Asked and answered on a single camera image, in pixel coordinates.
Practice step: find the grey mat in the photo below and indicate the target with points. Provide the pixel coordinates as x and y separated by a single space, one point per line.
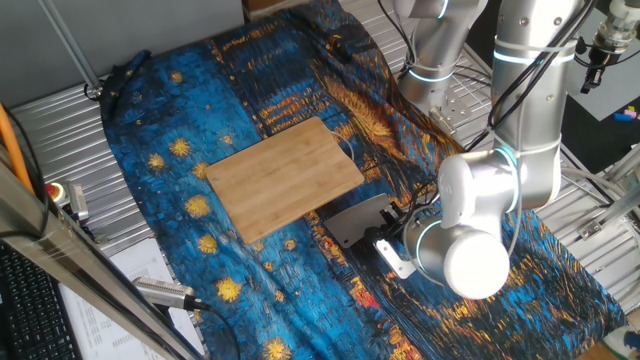
615 85

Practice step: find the aluminium frame beam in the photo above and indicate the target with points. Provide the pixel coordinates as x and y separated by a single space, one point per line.
75 260

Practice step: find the steel cleaver knife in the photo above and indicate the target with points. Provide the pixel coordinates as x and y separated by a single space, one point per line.
355 220

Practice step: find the white green round object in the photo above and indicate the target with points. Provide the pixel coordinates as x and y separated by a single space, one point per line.
622 345

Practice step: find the background robot end effector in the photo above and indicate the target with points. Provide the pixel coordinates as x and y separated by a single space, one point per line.
612 35

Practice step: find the pink small block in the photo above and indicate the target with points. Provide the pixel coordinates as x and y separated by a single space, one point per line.
631 113

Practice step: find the grey metal rod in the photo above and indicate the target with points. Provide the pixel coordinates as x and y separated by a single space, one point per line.
70 45

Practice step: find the blue small block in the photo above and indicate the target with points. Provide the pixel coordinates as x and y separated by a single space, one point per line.
622 117

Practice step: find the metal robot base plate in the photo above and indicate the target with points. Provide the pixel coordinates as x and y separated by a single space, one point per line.
460 107

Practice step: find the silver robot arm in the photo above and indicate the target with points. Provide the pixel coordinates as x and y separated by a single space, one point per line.
525 125

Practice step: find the black keyboard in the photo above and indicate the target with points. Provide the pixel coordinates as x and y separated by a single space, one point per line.
30 310

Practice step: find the aluminium profile frame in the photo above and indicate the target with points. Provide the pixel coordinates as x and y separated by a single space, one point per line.
615 210

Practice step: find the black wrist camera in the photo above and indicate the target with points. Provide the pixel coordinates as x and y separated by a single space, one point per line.
372 234

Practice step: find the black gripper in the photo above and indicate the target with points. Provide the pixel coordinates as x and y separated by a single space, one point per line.
399 225

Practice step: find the printed white paper sheet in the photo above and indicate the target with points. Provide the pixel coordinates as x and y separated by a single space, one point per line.
125 310

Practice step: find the white camera mounting bracket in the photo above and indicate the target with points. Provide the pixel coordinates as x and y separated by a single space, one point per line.
395 260

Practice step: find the starry night print tablecloth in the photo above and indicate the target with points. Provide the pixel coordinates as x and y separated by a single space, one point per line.
200 125

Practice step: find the bamboo cutting board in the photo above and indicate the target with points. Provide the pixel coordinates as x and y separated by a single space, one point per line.
280 180

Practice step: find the red emergency stop button box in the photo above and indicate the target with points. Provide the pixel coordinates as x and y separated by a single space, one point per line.
70 197

